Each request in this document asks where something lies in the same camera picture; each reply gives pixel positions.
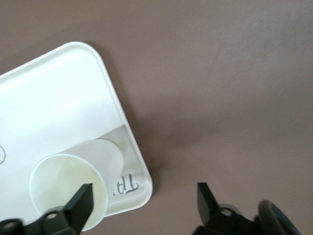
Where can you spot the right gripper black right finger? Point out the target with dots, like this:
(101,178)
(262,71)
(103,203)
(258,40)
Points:
(207,208)

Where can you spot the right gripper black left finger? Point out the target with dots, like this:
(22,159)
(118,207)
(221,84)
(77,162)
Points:
(78,210)

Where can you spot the white paper cup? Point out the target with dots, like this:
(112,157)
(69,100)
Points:
(73,176)

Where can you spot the white bear print tray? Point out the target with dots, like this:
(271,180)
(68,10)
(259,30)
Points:
(61,102)

